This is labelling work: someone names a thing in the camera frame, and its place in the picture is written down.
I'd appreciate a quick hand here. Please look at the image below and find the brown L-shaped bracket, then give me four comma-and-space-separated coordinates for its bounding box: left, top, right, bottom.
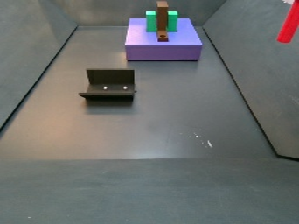
156, 1, 168, 42

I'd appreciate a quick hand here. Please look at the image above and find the green block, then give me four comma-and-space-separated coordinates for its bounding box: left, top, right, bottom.
145, 10, 179, 32

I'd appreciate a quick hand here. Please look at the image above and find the black angle bracket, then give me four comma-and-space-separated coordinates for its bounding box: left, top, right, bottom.
79, 68, 136, 99

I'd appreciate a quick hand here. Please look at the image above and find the red peg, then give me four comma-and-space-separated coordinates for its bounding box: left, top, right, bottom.
276, 0, 299, 44

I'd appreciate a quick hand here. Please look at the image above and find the purple base block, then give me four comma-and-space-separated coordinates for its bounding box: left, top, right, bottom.
125, 18, 203, 61

